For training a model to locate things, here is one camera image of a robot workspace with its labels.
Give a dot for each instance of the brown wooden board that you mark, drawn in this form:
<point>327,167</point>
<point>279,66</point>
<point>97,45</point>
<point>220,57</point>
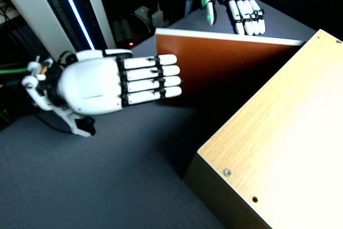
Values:
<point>214,65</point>

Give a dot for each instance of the white column with light strip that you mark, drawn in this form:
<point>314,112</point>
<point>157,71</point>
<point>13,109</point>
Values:
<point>32,3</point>

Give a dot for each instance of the light wooden box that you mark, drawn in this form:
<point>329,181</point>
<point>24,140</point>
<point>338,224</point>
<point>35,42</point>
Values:
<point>281,132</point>

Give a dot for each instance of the grey background device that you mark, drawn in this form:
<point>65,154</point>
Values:
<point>150,15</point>

